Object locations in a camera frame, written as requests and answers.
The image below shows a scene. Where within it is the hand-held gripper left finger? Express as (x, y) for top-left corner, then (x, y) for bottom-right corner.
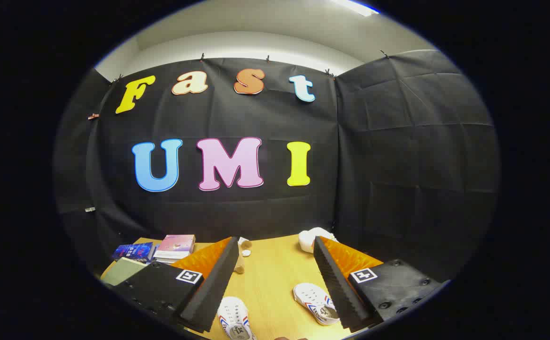
(113, 236), (241, 334)

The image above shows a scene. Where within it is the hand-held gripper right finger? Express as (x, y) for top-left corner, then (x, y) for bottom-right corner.
(313, 236), (446, 332)

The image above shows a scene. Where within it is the white striped canvas shoe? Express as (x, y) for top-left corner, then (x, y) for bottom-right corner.
(217, 297), (257, 340)
(293, 282), (341, 326)

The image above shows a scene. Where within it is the green fabric storage box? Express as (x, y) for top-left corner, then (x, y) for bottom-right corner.
(101, 257), (149, 287)

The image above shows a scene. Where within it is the brown plush toy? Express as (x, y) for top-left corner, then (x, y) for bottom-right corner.
(233, 237), (253, 275)

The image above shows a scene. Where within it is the white plush toy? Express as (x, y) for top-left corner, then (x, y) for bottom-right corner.
(299, 227), (338, 253)

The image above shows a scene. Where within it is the pink cover book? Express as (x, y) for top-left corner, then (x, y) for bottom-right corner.
(154, 234), (196, 260)

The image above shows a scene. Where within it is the dark blue book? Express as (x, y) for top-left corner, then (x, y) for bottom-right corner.
(113, 242), (155, 263)

